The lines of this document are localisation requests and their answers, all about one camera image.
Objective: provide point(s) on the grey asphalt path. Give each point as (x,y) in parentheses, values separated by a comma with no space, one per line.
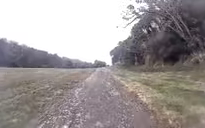
(96,103)

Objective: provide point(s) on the grass slope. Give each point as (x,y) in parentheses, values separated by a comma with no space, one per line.
(170,90)

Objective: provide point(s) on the distant row of trees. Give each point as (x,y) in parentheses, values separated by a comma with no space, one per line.
(30,56)

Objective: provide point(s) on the dense wood of trees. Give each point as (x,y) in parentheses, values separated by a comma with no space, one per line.
(170,36)

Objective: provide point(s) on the grass field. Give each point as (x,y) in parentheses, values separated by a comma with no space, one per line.
(23,90)

